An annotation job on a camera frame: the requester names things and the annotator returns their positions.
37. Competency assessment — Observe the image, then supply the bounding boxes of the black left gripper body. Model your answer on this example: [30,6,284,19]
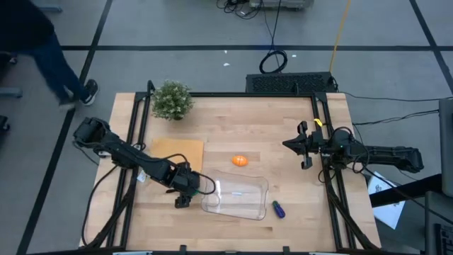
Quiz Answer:
[159,164,185,195]

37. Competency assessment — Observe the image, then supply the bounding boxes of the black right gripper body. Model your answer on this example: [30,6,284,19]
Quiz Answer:
[310,128,333,157]

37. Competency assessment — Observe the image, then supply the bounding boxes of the orange toy fruit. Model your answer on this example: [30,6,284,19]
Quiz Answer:
[231,154,249,168]

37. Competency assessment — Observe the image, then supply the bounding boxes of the clear plastic container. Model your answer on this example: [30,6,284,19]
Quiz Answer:
[200,169,270,222]

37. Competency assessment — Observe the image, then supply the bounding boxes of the purple toy eggplant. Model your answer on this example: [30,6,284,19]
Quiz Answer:
[271,200,287,220]

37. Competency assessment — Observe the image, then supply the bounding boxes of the folded yellow cloth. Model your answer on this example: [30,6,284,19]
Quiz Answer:
[149,137,205,174]

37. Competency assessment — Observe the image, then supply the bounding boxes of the black keyboard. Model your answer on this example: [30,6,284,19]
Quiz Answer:
[245,72,336,95]

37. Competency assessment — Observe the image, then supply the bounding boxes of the small potted green plant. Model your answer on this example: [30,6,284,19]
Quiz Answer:
[151,79,195,122]

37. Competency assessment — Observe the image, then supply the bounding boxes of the white paper sheet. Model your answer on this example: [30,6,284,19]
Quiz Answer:
[367,171,406,231]

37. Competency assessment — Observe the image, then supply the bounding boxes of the black desk beam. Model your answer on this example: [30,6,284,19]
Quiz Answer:
[369,173,443,208]

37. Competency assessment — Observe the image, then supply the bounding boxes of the grey equipment box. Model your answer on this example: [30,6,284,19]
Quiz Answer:
[248,0,314,10]

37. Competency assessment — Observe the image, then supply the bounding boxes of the dark grey workstation desk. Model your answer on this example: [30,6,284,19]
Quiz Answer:
[424,191,453,255]

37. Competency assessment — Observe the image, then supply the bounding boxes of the person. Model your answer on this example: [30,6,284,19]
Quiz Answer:
[0,0,100,111]

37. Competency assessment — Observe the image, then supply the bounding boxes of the thin black floor cable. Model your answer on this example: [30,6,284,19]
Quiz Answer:
[352,109,440,127]
[340,91,453,104]

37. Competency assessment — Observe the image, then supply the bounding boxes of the black coiled floor cable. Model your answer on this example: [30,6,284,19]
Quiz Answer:
[258,0,289,75]

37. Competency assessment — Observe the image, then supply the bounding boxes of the black metal rig frame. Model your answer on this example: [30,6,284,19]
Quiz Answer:
[80,79,382,255]

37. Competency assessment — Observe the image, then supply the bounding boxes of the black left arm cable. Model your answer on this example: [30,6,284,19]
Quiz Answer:
[81,164,122,248]

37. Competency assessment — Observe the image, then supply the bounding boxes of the yellow cable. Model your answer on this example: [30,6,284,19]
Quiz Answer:
[328,0,352,74]

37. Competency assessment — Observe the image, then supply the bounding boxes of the black cable bundle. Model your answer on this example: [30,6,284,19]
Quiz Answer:
[216,0,265,21]

